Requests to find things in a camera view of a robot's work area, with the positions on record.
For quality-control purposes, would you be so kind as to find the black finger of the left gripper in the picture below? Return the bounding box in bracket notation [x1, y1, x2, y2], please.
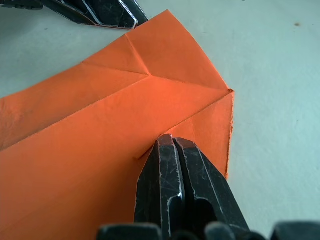
[46, 0, 140, 31]
[124, 0, 150, 26]

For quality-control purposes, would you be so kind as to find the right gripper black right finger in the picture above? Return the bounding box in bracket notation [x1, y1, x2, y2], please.
[172, 136, 251, 232]

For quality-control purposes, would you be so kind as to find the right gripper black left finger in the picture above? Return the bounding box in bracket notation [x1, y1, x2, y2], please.
[133, 133, 186, 230]

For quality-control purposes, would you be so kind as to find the orange paper sheet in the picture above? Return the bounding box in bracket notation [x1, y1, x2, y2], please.
[0, 9, 236, 240]

